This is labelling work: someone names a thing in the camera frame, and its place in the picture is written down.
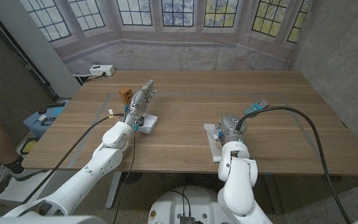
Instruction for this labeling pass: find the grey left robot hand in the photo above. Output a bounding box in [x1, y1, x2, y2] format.
[123, 79, 158, 127]

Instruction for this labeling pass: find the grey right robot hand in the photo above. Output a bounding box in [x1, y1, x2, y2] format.
[213, 113, 248, 146]

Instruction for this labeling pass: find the white gauze bandage strip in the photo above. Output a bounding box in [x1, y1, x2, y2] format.
[203, 123, 226, 163]

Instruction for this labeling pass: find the brown wooden block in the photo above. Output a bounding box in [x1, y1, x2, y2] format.
[118, 86, 134, 106]

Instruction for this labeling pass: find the black remote control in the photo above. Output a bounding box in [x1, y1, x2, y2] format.
[45, 101, 67, 109]

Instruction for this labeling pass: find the flat white square box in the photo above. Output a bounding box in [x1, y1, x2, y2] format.
[137, 113, 159, 135]

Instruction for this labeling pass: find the white power strip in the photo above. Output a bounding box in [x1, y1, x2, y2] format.
[89, 64, 116, 77]

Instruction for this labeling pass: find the printed window backdrop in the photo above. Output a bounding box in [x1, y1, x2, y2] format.
[19, 0, 313, 75]

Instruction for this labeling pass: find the black round disc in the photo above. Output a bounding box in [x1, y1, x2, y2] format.
[122, 172, 144, 185]

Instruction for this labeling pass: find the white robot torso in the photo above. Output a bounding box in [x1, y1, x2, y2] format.
[147, 185, 226, 224]

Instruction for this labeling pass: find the black handheld device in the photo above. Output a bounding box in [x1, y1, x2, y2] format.
[40, 116, 58, 126]

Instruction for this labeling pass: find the light blue storage box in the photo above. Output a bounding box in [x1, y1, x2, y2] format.
[22, 99, 71, 138]

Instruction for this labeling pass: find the yellow black pad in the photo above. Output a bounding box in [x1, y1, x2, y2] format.
[20, 138, 39, 154]

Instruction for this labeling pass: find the white floor mat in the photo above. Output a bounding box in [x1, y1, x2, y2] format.
[0, 149, 57, 206]

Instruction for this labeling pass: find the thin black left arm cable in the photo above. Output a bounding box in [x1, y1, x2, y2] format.
[112, 129, 137, 224]

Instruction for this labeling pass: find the black power cord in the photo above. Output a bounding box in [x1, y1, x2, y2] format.
[85, 72, 108, 82]

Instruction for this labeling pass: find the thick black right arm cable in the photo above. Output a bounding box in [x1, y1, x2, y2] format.
[234, 106, 352, 224]

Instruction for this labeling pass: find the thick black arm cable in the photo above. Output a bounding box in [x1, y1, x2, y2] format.
[21, 113, 126, 205]
[234, 106, 352, 224]

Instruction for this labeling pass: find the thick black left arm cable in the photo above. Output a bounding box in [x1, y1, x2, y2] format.
[21, 113, 126, 205]

